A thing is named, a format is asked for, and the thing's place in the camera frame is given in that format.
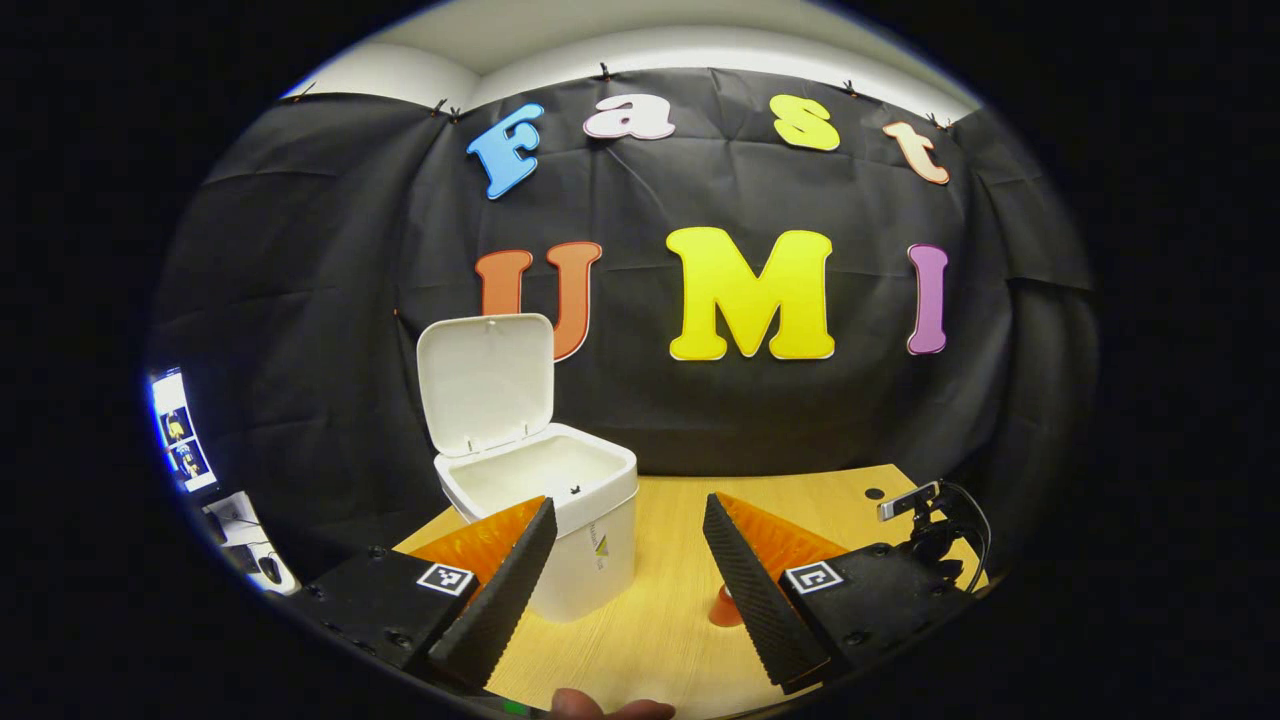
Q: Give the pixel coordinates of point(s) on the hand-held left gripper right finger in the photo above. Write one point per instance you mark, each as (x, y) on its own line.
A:
(760, 610)

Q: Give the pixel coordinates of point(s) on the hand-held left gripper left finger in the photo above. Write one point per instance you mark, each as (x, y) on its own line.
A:
(505, 600)

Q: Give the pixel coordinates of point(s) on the orange pop can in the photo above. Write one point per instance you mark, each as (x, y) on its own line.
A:
(722, 610)

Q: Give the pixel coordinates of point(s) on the white garbage bin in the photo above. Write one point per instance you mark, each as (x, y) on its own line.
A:
(485, 385)

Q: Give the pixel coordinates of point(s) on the wooden desktop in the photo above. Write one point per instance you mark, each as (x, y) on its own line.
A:
(670, 560)

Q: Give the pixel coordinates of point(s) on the black computer mouse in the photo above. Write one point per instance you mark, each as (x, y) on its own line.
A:
(270, 570)

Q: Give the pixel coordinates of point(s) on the white side table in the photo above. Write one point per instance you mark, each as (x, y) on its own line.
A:
(240, 515)

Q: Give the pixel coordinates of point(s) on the black backdrop cloth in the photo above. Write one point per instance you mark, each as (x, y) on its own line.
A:
(300, 300)

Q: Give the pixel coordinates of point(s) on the computer monitor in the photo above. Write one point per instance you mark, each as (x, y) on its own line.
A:
(183, 430)

